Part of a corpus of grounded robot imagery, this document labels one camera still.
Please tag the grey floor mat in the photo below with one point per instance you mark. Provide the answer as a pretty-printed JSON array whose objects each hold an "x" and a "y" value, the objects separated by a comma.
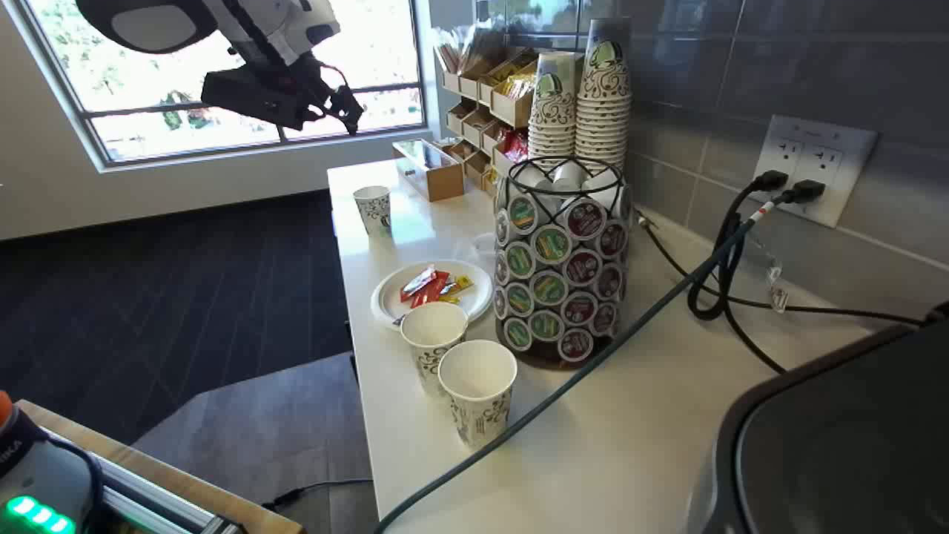
[{"x": 246, "y": 426}]

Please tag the red snack packet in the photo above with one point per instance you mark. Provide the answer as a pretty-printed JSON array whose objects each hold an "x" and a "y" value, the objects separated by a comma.
[{"x": 423, "y": 287}]

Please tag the grey framed window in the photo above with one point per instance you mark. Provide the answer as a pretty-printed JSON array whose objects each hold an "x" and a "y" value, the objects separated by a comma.
[{"x": 420, "y": 60}]

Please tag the red stop button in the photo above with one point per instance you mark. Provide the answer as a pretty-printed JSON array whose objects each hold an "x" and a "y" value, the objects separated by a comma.
[{"x": 3, "y": 408}]

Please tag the black control box with light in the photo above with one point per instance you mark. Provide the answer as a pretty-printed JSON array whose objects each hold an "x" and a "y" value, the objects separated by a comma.
[{"x": 46, "y": 475}]

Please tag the small patterned paper cup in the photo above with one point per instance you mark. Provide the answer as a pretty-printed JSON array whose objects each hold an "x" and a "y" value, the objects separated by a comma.
[{"x": 374, "y": 209}]

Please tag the white wall power outlet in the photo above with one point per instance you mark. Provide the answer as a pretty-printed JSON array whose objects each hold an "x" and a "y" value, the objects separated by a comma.
[{"x": 820, "y": 150}]

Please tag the yellow candy packet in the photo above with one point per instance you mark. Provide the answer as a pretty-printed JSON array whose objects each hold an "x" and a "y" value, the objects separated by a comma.
[{"x": 458, "y": 288}]

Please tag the tall paper cup stack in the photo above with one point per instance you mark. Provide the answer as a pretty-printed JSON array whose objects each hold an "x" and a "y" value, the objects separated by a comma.
[{"x": 604, "y": 104}]

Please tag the aluminium rail frame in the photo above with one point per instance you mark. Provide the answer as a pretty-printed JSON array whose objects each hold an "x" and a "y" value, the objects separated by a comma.
[{"x": 148, "y": 494}]

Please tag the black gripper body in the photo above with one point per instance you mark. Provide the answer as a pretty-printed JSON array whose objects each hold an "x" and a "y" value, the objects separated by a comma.
[{"x": 271, "y": 91}]

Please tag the wooden tea box tray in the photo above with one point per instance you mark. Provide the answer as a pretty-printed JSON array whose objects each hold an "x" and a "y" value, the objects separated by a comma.
[{"x": 439, "y": 172}]

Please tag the short paper cup stack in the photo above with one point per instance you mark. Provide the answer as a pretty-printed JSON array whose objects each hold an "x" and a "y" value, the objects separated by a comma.
[{"x": 552, "y": 113}]

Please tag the black coffee machine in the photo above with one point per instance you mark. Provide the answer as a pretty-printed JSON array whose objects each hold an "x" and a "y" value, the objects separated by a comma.
[{"x": 850, "y": 445}]

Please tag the wooden snack rack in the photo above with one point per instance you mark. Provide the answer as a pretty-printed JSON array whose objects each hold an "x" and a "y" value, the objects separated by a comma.
[{"x": 492, "y": 91}]

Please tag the white paper plate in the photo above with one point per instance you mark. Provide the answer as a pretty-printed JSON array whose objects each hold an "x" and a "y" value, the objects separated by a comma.
[{"x": 386, "y": 298}]

